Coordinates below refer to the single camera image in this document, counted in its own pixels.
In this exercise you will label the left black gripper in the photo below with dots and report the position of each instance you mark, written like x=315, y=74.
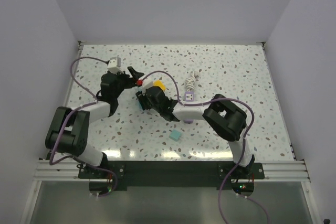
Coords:
x=131, y=82

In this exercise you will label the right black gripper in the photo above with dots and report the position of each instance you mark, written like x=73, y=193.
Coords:
x=143, y=99

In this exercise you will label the yellow cube socket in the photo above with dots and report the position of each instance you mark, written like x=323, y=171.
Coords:
x=159, y=84

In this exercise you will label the teal triangular socket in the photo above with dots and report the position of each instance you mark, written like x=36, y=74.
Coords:
x=139, y=104

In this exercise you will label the teal small plug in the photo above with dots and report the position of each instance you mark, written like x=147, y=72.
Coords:
x=175, y=135

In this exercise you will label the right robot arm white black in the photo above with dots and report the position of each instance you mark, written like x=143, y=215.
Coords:
x=231, y=119

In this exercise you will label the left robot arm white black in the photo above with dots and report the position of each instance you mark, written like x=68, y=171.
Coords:
x=67, y=136

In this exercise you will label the purple power strip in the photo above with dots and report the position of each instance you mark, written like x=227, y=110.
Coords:
x=188, y=97

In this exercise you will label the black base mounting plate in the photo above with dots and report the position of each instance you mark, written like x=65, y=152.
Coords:
x=114, y=183

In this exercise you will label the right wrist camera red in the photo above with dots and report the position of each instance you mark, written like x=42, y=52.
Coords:
x=144, y=83

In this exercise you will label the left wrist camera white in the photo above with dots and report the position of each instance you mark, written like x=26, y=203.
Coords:
x=114, y=65

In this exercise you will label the aluminium frame rail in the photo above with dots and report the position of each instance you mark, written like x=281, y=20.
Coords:
x=273, y=171

